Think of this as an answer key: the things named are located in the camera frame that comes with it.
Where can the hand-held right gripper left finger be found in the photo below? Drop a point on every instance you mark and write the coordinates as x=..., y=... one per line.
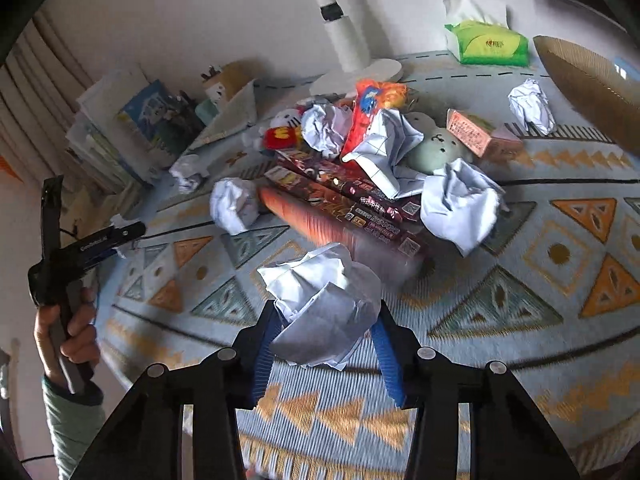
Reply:
x=262, y=355

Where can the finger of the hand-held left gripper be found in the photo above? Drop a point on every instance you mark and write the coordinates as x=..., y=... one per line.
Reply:
x=100, y=247
x=52, y=220

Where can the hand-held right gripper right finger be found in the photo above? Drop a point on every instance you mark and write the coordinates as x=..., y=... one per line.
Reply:
x=387, y=360

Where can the dark red long box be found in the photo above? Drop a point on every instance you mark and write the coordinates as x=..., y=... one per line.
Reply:
x=340, y=180
x=380, y=230

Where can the orange long box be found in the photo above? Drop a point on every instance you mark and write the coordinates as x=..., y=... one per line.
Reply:
x=320, y=225

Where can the large white paper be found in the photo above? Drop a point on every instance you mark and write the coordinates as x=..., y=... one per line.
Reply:
x=460, y=205

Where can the green plush toy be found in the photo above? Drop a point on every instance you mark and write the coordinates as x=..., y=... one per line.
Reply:
x=440, y=147

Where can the pink box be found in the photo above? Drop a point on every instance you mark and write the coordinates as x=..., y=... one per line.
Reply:
x=470, y=132

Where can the orange snack bag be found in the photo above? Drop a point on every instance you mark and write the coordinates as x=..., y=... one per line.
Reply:
x=367, y=110

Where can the woven wicker basket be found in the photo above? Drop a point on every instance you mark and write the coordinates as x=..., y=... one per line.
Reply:
x=575, y=75

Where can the person's left forearm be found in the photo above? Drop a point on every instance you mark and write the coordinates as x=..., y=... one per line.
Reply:
x=70, y=430

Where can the person's left hand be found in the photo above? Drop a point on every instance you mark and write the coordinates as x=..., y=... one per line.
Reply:
x=82, y=330

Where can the stack of books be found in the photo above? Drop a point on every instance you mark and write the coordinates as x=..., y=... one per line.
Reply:
x=100, y=130

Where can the patterned woven mat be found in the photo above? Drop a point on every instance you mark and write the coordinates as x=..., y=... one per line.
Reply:
x=500, y=320

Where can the beige curtain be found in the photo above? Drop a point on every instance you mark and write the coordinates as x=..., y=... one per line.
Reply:
x=30, y=100

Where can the blue cover picture book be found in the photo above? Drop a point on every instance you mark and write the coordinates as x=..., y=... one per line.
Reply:
x=150, y=115

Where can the mint green small object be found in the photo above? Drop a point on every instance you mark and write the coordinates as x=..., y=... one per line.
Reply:
x=207, y=111

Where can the white cardboard sheet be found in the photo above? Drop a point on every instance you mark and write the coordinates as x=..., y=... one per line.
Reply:
x=230, y=117

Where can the red white plush toy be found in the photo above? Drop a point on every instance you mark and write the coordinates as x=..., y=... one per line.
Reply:
x=280, y=135

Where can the yellow cartoon box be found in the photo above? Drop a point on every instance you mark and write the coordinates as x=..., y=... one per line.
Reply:
x=235, y=77

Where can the pale grey-green plush toy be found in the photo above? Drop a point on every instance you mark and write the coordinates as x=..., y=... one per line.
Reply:
x=327, y=97

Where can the white desk lamp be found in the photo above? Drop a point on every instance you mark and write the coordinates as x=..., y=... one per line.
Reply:
x=345, y=35

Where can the green tissue box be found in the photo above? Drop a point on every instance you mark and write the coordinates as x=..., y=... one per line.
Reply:
x=492, y=45

